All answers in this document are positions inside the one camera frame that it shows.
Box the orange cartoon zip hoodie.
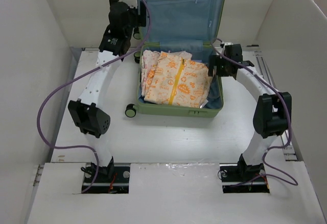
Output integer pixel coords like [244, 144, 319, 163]
[144, 52, 213, 108]

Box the green suitcase blue lining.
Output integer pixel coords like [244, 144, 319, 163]
[125, 0, 225, 118]

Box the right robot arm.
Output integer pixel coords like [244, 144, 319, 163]
[208, 42, 292, 187]

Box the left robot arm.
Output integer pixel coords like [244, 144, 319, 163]
[68, 0, 147, 183]

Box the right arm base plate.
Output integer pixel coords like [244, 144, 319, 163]
[218, 163, 270, 193]

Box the aluminium rail right side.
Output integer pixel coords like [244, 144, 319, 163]
[254, 44, 299, 161]

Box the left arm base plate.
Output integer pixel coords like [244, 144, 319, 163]
[81, 164, 130, 194]

